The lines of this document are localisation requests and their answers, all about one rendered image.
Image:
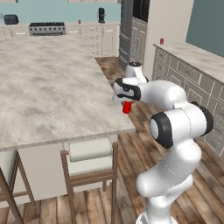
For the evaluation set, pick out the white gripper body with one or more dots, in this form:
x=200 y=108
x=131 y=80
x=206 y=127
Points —
x=119 y=98

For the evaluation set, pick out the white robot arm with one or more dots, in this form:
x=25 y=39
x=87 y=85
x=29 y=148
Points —
x=175 y=122

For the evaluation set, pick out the red soda can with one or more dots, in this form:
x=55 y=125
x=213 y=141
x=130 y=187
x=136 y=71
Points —
x=161 y=41
x=127 y=108
x=79 y=22

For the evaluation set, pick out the steel stove with knobs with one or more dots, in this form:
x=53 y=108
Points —
x=46 y=28

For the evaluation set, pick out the white kitchen island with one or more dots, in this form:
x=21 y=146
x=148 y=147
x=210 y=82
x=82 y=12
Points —
x=43 y=172

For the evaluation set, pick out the white base cabinet run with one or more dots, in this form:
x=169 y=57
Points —
x=102 y=39

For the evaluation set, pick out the grey fridge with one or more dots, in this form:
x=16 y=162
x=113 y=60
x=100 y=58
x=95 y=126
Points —
x=125 y=32

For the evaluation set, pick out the grey base cabinet run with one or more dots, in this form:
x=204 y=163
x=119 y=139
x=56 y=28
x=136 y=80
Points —
x=186 y=75

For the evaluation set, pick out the black coffee machine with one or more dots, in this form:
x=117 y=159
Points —
x=101 y=15

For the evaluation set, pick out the wooden stool with white seat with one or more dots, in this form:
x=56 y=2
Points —
x=11 y=192
x=87 y=178

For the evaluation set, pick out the dark toaster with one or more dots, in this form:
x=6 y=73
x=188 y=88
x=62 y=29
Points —
x=11 y=19

